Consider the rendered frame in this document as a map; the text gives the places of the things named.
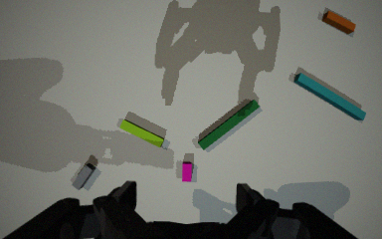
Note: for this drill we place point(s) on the dark green rod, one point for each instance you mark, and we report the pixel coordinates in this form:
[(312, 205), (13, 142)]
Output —
[(228, 124)]

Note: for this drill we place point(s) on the lime green rod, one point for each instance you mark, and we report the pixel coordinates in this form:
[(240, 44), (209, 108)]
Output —
[(142, 132)]

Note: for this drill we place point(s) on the grey rectangular block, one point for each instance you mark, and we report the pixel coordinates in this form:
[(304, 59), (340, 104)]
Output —
[(84, 176)]

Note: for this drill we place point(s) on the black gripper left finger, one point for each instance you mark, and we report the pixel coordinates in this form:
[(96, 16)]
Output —
[(106, 214)]

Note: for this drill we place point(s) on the turquoise rod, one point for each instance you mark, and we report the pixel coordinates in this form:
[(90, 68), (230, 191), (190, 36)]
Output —
[(329, 96)]

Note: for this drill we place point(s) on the orange rectangular bar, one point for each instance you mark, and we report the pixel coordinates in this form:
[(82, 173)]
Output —
[(338, 22)]

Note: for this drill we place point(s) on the magenta block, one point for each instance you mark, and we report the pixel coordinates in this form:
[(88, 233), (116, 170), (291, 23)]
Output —
[(186, 171)]

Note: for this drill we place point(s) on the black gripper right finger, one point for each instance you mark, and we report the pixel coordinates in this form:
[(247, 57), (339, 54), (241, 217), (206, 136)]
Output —
[(256, 222)]

